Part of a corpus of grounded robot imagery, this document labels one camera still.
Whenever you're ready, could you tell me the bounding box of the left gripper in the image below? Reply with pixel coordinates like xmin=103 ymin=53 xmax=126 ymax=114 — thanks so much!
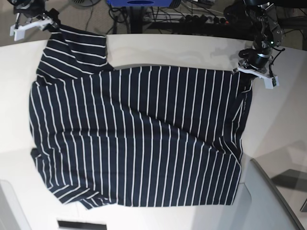
xmin=238 ymin=48 xmax=272 ymax=70

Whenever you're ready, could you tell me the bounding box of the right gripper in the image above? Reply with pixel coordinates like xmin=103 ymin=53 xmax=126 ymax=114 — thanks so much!
xmin=36 ymin=8 xmax=60 ymax=30

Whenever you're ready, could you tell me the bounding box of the navy white striped t-shirt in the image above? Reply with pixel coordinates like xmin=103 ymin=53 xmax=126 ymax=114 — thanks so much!
xmin=29 ymin=26 xmax=252 ymax=209

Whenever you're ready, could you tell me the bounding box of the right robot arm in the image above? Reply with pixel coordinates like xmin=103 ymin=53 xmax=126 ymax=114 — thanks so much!
xmin=8 ymin=0 xmax=60 ymax=31

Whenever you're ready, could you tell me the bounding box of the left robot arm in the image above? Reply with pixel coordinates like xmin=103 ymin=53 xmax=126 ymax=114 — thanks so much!
xmin=224 ymin=0 xmax=283 ymax=71

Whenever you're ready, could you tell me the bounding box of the blue plastic bin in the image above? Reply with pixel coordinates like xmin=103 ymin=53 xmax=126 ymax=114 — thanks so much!
xmin=107 ymin=0 xmax=173 ymax=7

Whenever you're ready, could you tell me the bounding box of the white power strip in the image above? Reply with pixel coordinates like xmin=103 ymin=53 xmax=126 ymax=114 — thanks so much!
xmin=151 ymin=12 xmax=229 ymax=25

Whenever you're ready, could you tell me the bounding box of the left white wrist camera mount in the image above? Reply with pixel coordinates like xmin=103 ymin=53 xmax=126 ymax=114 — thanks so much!
xmin=232 ymin=60 xmax=279 ymax=89

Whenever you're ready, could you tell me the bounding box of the grey metal edge rail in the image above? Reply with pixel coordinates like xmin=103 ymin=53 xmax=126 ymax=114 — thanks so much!
xmin=250 ymin=159 xmax=304 ymax=230

